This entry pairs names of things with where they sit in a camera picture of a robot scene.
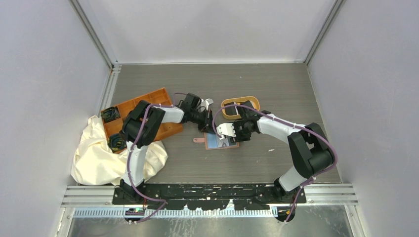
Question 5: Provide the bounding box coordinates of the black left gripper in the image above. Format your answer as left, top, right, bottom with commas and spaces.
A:
190, 109, 217, 135

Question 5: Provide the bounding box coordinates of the oval wooden card tray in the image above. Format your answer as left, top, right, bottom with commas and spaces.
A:
221, 96, 261, 120

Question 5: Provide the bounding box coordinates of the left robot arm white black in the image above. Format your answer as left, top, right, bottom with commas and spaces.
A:
119, 93, 215, 204

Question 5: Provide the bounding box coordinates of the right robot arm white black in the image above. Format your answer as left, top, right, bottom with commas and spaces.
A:
232, 105, 335, 203

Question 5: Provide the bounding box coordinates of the black card left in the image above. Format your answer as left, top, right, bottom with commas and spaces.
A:
224, 102, 240, 119

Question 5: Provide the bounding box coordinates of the orange compartment tray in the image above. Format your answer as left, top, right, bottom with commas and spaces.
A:
99, 87, 184, 154

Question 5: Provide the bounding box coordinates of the dark rolled belt bottom left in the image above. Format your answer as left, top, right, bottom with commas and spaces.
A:
108, 134, 126, 153

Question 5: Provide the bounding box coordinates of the dark rolled belt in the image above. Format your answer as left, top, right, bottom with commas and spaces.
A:
108, 134, 126, 153
100, 106, 121, 123

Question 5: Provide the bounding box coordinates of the dark rolled belt upper left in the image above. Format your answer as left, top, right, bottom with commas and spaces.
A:
100, 106, 121, 123

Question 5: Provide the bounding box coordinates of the cream cloth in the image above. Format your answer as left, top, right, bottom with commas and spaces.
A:
71, 116, 168, 186

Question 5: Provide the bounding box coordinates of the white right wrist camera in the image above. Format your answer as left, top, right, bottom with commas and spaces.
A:
216, 122, 236, 140

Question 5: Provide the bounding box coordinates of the black mounting base plate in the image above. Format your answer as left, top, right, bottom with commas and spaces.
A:
112, 183, 306, 211

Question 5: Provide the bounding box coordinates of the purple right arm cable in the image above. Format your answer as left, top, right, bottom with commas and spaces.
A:
212, 104, 338, 223

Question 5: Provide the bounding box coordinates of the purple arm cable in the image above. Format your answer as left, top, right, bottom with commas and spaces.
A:
126, 92, 189, 223
212, 104, 338, 223

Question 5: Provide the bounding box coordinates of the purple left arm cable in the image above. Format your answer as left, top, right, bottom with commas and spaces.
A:
126, 92, 189, 223

